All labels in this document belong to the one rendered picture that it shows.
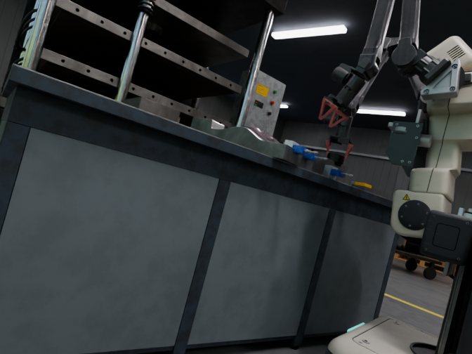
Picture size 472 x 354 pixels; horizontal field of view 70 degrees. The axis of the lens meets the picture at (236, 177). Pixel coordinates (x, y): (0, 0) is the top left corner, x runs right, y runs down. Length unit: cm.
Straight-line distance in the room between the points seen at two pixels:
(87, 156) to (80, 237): 23
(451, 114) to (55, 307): 140
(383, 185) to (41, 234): 946
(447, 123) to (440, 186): 23
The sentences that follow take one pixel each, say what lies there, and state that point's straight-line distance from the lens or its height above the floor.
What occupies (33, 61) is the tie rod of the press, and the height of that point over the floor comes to 95.
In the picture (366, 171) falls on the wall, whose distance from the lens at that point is 1024.
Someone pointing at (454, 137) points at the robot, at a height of 102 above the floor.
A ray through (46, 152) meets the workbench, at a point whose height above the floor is 62.
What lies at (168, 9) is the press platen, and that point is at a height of 150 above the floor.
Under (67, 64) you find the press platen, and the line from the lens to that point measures 186.
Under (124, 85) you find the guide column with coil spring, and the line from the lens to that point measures 187.
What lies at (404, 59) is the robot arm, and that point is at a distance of 133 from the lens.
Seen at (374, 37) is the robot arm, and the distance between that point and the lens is 144.
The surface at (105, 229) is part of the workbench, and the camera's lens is 107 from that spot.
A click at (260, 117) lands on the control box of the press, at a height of 117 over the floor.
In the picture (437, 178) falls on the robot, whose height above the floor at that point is 86.
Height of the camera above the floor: 67
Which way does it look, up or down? 1 degrees up
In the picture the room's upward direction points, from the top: 15 degrees clockwise
